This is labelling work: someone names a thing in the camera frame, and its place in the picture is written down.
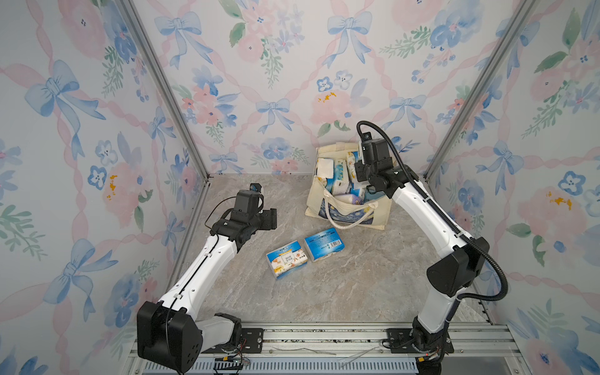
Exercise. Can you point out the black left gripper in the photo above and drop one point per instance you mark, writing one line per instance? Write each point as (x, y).
(269, 219)

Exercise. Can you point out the blue cartoon tissue pack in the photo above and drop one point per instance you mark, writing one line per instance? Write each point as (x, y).
(287, 258)

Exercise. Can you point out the cream canvas tote bag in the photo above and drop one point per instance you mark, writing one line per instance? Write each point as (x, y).
(336, 195)

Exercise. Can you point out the blue white tissue pack back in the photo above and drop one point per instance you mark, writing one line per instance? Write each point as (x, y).
(325, 172)

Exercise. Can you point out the teal tissue pack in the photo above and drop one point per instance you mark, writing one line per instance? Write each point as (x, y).
(341, 180)

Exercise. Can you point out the purple tissue pack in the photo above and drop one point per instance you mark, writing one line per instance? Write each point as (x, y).
(350, 199)

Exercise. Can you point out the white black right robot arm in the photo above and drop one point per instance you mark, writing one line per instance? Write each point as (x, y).
(459, 262)

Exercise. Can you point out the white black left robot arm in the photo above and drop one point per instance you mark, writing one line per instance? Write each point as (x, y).
(169, 332)

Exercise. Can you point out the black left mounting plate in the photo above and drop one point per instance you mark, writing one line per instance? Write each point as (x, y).
(247, 340)

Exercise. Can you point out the black mounting plate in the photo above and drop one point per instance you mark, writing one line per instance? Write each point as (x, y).
(247, 340)
(398, 341)

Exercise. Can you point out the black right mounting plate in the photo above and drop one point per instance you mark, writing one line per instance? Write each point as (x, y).
(398, 341)

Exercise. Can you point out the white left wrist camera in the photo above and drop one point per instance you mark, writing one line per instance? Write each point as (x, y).
(256, 187)

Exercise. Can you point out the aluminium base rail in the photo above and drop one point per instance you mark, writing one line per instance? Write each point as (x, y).
(355, 348)

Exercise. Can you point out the left aluminium corner post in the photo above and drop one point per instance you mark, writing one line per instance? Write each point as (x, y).
(140, 36)

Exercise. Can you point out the aluminium corner post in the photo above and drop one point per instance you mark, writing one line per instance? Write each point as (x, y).
(514, 27)
(140, 36)

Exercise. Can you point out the right aluminium corner post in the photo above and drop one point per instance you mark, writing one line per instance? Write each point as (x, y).
(514, 27)

